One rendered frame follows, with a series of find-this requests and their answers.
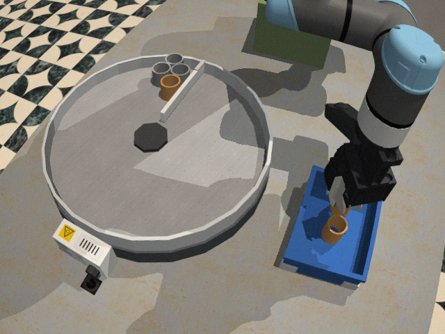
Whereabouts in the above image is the grey metal sleeve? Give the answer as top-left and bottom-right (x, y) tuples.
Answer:
(165, 53), (184, 67)
(170, 63), (190, 85)
(152, 62), (171, 88)

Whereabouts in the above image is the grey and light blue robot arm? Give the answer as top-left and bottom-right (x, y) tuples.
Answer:
(266, 0), (444, 148)

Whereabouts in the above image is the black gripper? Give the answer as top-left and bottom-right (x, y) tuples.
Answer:
(324, 121), (403, 214)

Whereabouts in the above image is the blue plastic crate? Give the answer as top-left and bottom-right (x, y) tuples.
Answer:
(278, 166), (382, 290)

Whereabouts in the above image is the bronze bushing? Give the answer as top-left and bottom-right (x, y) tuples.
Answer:
(161, 74), (181, 102)
(330, 204), (352, 217)
(321, 214), (348, 244)

